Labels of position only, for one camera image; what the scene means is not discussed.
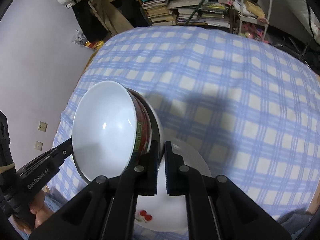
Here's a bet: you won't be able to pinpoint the plastic bag with yellow contents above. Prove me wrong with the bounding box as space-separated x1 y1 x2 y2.
72 28 105 52

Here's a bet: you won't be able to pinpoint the person's left leg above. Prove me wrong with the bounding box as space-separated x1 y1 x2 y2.
20 194 76 240

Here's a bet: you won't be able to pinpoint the person's left hand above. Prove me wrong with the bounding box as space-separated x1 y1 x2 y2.
14 192 56 230

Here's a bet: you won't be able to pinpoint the dark long pole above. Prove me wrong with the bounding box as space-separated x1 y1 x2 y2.
184 0 221 27

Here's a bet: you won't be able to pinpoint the yellow wooden shelf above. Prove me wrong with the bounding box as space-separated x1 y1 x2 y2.
126 0 237 35

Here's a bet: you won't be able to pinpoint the black tripod stand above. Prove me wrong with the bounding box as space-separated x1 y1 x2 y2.
269 34 316 63

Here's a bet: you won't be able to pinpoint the cream recliner chair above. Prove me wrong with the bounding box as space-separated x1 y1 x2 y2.
275 0 320 43

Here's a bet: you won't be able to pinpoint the white trolley cart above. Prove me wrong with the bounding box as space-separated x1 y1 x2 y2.
236 0 275 37

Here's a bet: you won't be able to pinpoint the white cherry print plate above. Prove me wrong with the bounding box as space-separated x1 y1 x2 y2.
133 140 213 233

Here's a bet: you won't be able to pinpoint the colourful small toys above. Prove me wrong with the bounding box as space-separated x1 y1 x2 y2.
239 22 268 43

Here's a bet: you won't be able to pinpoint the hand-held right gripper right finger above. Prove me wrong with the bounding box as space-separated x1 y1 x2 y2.
164 141 292 240

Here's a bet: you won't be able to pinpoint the yellow paper package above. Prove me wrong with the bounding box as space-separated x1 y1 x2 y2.
244 0 266 20

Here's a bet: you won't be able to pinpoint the blue plaid tablecloth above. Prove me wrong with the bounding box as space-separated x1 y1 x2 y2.
47 26 320 240

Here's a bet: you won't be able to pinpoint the person's right leg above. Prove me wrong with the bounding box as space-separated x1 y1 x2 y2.
276 208 314 234

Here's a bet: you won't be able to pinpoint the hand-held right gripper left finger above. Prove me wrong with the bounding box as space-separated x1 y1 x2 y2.
29 140 161 240

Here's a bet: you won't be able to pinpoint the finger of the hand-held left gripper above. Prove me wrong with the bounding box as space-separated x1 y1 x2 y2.
15 137 75 176

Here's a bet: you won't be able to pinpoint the beige hanging garment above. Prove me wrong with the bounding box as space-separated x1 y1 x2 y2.
87 0 135 37

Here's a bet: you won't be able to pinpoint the small red bowl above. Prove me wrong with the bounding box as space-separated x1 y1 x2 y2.
71 80 153 184

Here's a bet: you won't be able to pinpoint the pile of books and magazines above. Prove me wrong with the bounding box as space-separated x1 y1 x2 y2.
176 0 231 30

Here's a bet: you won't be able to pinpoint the person's leg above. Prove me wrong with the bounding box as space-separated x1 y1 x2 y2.
20 194 76 240
276 208 314 234

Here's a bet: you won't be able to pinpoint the stack of old books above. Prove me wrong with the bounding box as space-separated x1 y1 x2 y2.
141 0 178 27

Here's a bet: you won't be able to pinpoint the black hanging pants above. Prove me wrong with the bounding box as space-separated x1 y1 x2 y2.
72 1 111 41

